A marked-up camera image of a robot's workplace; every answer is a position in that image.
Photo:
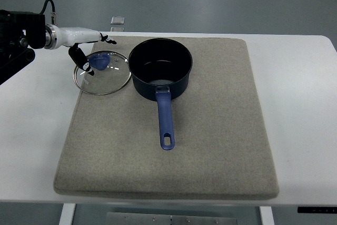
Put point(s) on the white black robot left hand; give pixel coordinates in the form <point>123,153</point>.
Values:
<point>71,37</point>

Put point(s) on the glass pot lid blue knob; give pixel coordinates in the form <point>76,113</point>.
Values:
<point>111,73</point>

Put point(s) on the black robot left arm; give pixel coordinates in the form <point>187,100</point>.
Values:
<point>21,34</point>

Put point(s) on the metal floor plate far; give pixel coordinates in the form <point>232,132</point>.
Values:
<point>117,20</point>

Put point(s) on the beige fabric mat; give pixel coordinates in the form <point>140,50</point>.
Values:
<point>209,143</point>

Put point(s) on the white table leg left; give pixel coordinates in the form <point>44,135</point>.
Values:
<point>67,214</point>

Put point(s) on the white table leg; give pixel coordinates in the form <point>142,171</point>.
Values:
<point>67,214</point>
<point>266,215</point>

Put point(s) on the metal plate under table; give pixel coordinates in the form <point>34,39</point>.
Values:
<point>141,218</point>

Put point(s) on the white table leg right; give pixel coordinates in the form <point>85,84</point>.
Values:
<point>266,215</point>

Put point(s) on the black table control panel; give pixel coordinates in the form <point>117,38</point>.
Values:
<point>317,210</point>

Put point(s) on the dark blue saucepan blue handle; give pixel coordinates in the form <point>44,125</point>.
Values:
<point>160,69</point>

